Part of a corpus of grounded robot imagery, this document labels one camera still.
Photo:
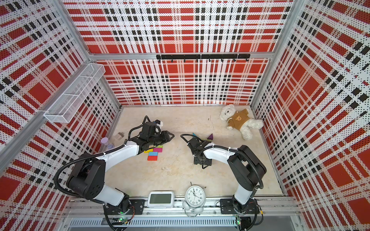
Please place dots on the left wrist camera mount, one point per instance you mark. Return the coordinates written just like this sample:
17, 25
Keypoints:
159, 123

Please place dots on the black hook rail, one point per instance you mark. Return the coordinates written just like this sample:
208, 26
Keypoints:
202, 56

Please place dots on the white digital display device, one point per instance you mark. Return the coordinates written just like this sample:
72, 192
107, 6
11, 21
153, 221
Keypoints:
161, 199

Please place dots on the purple triangle block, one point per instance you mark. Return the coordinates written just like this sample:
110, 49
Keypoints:
210, 137

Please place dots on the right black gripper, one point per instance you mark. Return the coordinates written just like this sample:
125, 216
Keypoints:
208, 162

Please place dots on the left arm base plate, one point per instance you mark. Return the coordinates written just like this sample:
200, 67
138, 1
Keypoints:
136, 206

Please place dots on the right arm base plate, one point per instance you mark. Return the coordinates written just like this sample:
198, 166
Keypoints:
232, 206

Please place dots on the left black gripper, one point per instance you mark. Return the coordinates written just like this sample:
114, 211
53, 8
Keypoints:
166, 138

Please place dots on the white wire mesh basket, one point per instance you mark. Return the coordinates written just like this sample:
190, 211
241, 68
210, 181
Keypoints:
67, 104

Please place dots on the small brown white object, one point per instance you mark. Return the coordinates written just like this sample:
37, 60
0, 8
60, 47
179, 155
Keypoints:
119, 136

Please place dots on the white analog alarm clock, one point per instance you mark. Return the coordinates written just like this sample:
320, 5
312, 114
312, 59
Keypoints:
194, 201

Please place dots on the red block front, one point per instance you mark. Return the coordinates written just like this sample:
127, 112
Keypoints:
152, 158

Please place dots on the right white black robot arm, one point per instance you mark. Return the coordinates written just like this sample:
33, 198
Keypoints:
244, 164

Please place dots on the magenta block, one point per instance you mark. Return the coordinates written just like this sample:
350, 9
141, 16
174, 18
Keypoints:
159, 150

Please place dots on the white teddy bear brown shirt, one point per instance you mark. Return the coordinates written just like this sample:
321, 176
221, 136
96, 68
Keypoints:
240, 120

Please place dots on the yellow rectangular block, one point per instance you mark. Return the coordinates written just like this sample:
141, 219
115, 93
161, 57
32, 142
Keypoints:
148, 150

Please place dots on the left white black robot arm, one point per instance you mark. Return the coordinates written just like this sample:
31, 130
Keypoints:
85, 176

